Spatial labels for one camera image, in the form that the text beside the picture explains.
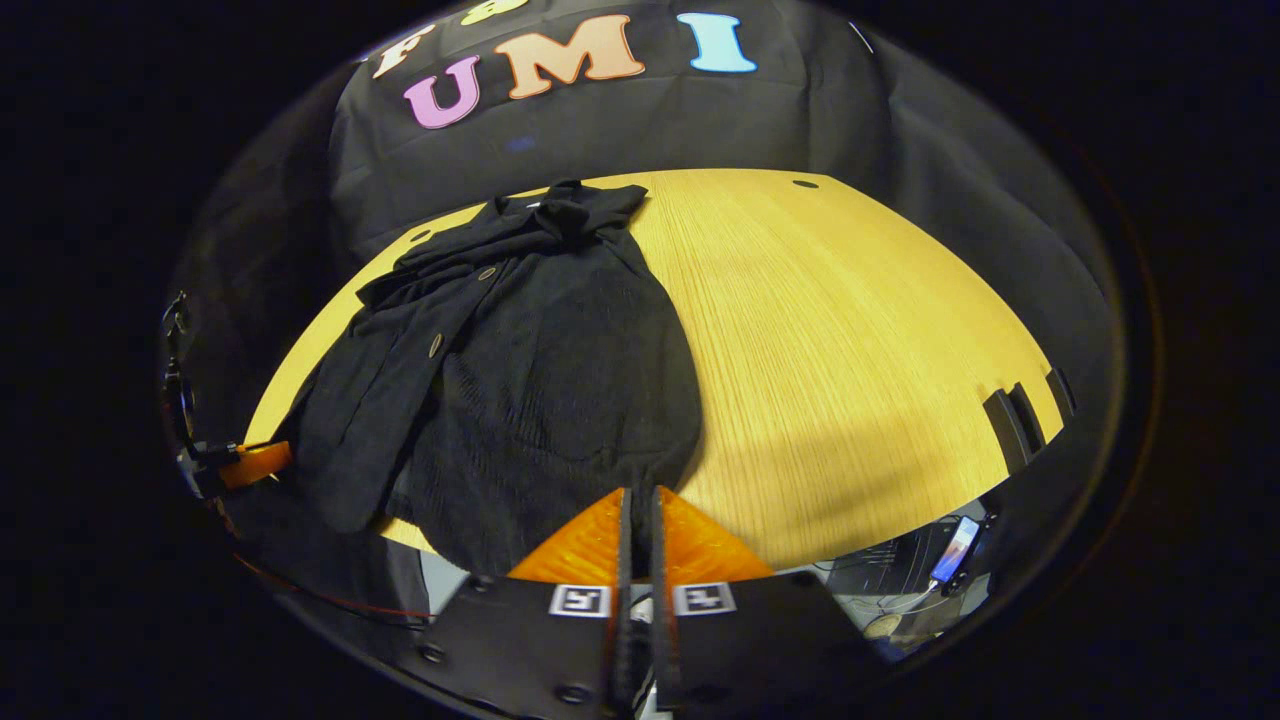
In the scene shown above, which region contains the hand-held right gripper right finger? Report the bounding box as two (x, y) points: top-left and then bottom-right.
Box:
(650, 486), (883, 714)

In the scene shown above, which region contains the black button shirt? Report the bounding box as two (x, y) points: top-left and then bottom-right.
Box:
(270, 180), (706, 579)

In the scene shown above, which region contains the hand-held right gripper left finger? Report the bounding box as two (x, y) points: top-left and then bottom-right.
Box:
(413, 487), (634, 720)

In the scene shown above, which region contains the white charging cable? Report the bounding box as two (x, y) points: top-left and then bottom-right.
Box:
(858, 578), (943, 617)

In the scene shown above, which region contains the smartphone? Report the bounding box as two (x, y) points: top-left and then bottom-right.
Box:
(930, 515), (984, 587)

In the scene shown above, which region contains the thin red cable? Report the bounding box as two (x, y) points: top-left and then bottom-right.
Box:
(233, 553), (433, 623)

